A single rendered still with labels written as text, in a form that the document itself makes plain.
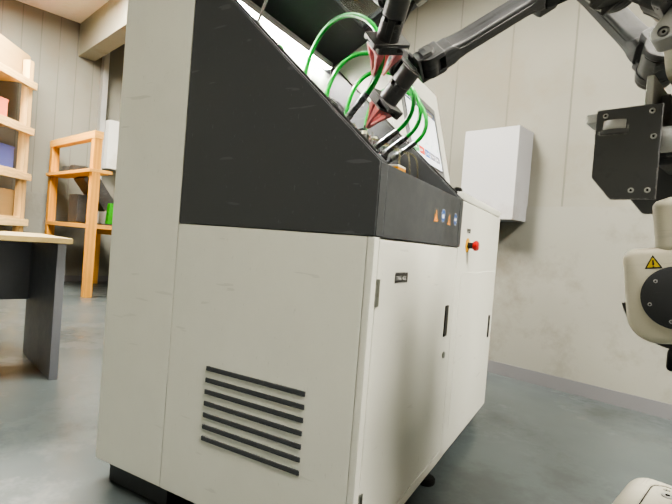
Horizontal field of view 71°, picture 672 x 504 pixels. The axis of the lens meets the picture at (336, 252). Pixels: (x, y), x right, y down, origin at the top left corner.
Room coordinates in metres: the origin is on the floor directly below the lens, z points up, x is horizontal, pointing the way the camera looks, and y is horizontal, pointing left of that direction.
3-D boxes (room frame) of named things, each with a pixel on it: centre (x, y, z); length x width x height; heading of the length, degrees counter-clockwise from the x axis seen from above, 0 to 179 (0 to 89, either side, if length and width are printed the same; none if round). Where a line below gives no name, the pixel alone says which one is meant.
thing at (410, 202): (1.30, -0.23, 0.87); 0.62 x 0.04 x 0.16; 151
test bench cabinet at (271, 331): (1.43, 0.01, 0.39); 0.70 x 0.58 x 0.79; 151
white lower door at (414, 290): (1.29, -0.24, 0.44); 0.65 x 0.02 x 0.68; 151
